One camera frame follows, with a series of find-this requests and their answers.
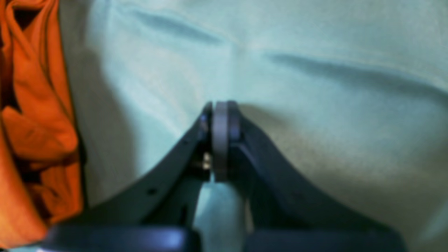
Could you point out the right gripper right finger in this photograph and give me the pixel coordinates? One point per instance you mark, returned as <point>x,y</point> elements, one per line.
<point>280,197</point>

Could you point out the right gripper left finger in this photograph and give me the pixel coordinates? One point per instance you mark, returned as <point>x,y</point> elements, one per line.
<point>168,193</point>

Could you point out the orange T-shirt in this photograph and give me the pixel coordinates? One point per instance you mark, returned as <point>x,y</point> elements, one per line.
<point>40,164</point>

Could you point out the green table cloth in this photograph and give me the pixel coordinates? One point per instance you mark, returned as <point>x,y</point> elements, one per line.
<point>353,93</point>

